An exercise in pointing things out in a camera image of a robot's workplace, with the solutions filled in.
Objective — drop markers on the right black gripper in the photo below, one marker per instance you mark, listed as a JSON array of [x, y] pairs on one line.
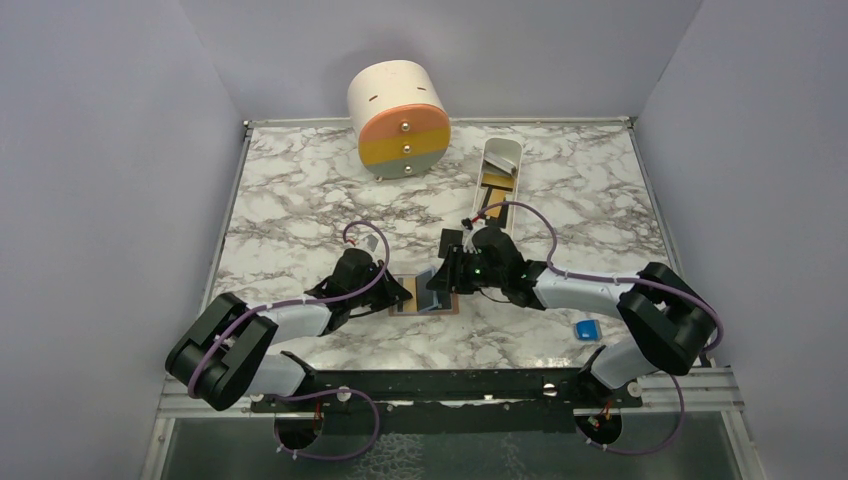
[[450, 277]]

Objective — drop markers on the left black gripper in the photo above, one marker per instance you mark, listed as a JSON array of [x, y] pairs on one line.
[[393, 293]]

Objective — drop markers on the gold credit card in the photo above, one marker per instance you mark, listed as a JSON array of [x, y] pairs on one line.
[[408, 307]]

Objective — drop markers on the brown leather card holder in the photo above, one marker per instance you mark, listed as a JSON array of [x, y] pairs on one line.
[[449, 304]]

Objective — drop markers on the dark credit card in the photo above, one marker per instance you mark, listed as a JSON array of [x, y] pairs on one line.
[[427, 291]]

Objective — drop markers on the gold black striped card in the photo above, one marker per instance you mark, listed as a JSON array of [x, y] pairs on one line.
[[490, 196]]

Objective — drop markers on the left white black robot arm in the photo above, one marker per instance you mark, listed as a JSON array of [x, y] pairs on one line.
[[224, 355]]

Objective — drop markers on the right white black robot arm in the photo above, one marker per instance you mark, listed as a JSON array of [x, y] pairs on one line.
[[669, 325]]

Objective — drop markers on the cards stack in tray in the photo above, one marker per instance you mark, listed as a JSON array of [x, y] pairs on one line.
[[498, 172]]

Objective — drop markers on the small blue object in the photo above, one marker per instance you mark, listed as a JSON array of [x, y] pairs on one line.
[[588, 330]]

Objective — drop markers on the long white oval tray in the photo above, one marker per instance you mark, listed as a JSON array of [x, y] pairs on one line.
[[500, 216]]

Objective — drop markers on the round drawer cabinet orange yellow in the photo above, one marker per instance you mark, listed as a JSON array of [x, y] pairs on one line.
[[400, 124]]

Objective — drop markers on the aluminium table frame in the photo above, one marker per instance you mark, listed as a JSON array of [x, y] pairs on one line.
[[301, 180]]

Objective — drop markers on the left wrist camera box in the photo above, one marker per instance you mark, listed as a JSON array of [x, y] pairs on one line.
[[371, 243]]

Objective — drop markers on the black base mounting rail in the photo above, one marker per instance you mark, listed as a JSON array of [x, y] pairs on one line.
[[347, 402]]

